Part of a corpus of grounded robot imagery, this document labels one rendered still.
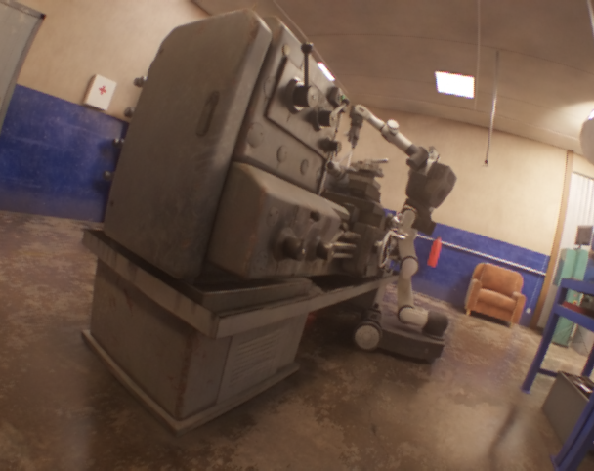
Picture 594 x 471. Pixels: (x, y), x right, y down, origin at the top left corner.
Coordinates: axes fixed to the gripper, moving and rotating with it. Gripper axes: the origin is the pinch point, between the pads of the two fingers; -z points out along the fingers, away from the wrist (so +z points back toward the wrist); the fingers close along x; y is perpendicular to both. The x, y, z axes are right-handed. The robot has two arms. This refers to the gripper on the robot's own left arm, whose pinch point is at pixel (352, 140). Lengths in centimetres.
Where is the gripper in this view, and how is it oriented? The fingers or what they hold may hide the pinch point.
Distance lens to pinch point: 225.2
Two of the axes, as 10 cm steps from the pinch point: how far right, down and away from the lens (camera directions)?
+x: 4.2, 0.6, 9.1
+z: 2.7, -9.6, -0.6
